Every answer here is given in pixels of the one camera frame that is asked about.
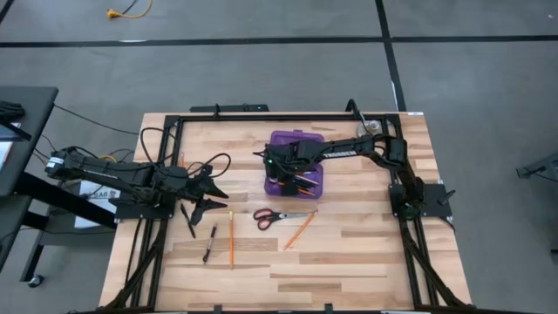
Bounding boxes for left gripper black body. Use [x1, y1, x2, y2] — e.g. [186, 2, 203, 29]
[165, 165, 207, 203]

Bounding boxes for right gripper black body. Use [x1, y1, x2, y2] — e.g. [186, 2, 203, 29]
[263, 142, 309, 178]

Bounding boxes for purple translucent supply box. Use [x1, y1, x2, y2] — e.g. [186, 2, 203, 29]
[263, 128, 326, 201]

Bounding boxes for red and black scissors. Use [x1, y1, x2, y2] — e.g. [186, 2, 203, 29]
[252, 208, 311, 231]

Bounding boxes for black and silver pen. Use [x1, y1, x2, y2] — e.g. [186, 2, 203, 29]
[202, 222, 218, 265]

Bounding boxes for black mounting bar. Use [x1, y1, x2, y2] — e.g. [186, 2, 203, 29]
[190, 103, 270, 113]

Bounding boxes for cylinder weight on disc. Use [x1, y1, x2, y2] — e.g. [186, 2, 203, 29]
[356, 119, 385, 139]

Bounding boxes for white paper sheet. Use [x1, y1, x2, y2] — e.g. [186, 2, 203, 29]
[74, 181, 122, 229]

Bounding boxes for black desk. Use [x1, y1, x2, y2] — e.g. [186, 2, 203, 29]
[0, 85, 119, 284]

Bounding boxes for black object on desk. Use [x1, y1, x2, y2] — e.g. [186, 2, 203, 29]
[0, 100, 26, 126]

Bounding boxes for grey stand leg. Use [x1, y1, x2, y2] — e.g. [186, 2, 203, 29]
[516, 151, 558, 191]

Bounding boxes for black aluminium table frame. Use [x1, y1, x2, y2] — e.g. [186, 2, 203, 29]
[104, 112, 470, 314]

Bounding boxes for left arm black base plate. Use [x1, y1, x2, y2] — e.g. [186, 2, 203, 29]
[113, 185, 179, 221]

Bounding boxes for black floor cable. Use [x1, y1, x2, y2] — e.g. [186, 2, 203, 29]
[54, 104, 140, 135]

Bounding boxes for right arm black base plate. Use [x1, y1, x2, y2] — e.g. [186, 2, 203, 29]
[388, 181, 453, 220]

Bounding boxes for yellow cable with plug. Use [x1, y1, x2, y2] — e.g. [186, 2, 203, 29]
[105, 0, 153, 20]

